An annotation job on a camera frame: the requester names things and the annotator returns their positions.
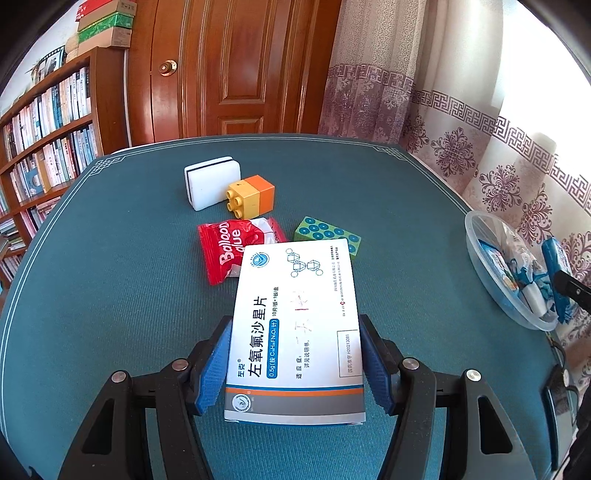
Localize red glue packet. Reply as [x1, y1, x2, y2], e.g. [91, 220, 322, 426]
[198, 217, 288, 286]

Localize green block blue dots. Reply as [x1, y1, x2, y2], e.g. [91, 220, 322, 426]
[294, 216, 362, 261]

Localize white sponge black stripe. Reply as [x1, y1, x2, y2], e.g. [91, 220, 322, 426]
[522, 281, 548, 317]
[184, 156, 243, 212]

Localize sheer purple patterned curtain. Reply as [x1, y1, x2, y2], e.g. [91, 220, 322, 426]
[318, 0, 430, 153]

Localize cream purple patterned curtain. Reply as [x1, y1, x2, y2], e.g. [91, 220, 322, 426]
[402, 0, 591, 370]

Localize clear plastic bowl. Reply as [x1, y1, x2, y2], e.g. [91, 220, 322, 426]
[465, 210, 573, 332]

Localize wooden bookshelf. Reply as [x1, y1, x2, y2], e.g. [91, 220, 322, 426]
[0, 46, 132, 296]

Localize yellow orange toy block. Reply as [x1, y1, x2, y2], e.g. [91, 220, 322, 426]
[226, 175, 276, 220]

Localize green box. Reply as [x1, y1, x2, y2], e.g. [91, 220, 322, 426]
[78, 25, 136, 51]
[76, 13, 136, 34]

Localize white medicine box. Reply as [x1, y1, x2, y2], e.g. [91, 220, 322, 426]
[224, 239, 366, 426]

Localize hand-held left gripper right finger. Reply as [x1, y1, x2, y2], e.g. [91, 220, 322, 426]
[359, 314, 539, 480]

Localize blue white packet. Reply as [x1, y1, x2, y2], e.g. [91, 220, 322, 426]
[503, 225, 532, 266]

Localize rows of books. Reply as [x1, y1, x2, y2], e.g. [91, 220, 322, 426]
[0, 67, 102, 278]

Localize wooden door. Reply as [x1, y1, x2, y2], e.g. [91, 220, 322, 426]
[124, 0, 342, 153]

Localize red box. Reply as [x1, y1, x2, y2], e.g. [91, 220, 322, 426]
[75, 0, 138, 20]

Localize blue snack packet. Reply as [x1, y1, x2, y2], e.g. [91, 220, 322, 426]
[478, 240, 520, 294]

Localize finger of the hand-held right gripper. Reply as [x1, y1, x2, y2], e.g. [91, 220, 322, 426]
[541, 237, 575, 324]
[553, 270, 591, 309]

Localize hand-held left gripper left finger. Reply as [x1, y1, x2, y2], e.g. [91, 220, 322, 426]
[58, 315, 234, 480]

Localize film strip photo decoration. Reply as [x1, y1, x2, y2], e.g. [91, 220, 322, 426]
[32, 46, 66, 81]

